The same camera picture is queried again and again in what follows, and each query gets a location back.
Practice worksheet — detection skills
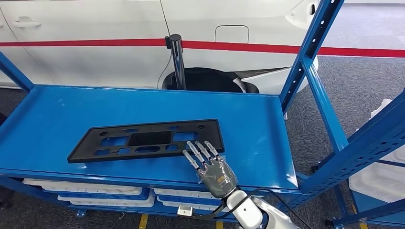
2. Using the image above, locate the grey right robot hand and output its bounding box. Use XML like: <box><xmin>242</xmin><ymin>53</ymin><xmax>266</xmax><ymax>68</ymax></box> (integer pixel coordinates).
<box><xmin>182</xmin><ymin>140</ymin><xmax>238</xmax><ymax>200</ymax></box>

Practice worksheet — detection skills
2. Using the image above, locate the black plastic plate bracket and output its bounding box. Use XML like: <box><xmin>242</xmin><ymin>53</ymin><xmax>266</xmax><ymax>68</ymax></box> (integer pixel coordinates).
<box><xmin>67</xmin><ymin>119</ymin><xmax>225</xmax><ymax>164</ymax></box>

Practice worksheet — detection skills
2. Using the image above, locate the blue steel shelf rack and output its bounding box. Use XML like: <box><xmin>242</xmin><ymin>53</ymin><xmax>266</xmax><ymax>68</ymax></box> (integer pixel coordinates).
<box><xmin>325</xmin><ymin>158</ymin><xmax>405</xmax><ymax>229</ymax></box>
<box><xmin>0</xmin><ymin>0</ymin><xmax>405</xmax><ymax>223</ymax></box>

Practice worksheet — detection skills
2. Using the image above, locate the white plastic crate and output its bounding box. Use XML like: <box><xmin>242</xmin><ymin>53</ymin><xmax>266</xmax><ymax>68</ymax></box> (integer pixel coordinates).
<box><xmin>157</xmin><ymin>197</ymin><xmax>228</xmax><ymax>212</ymax></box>
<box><xmin>152</xmin><ymin>188</ymin><xmax>219</xmax><ymax>200</ymax></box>
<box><xmin>22</xmin><ymin>178</ymin><xmax>143</xmax><ymax>196</ymax></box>
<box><xmin>348</xmin><ymin>98</ymin><xmax>405</xmax><ymax>204</ymax></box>
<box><xmin>57</xmin><ymin>195</ymin><xmax>156</xmax><ymax>208</ymax></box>

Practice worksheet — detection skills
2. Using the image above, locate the yellow floor tape square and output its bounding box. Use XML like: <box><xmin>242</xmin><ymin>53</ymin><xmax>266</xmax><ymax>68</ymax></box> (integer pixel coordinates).
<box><xmin>139</xmin><ymin>213</ymin><xmax>224</xmax><ymax>229</ymax></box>

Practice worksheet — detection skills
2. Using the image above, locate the red barrier belt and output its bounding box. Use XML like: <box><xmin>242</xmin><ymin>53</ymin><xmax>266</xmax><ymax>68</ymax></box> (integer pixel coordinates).
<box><xmin>0</xmin><ymin>38</ymin><xmax>167</xmax><ymax>47</ymax></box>
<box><xmin>182</xmin><ymin>40</ymin><xmax>405</xmax><ymax>59</ymax></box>

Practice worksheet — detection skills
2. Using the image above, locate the white car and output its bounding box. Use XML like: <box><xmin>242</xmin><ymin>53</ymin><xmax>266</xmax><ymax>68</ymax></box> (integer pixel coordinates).
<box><xmin>0</xmin><ymin>0</ymin><xmax>320</xmax><ymax>95</ymax></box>

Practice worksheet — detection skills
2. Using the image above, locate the person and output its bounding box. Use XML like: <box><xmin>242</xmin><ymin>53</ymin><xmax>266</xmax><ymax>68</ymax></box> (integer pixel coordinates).
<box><xmin>0</xmin><ymin>112</ymin><xmax>15</xmax><ymax>209</ymax></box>

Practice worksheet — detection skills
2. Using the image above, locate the chrome barrier post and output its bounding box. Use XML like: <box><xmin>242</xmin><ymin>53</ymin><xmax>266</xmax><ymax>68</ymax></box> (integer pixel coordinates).
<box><xmin>164</xmin><ymin>33</ymin><xmax>187</xmax><ymax>90</ymax></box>

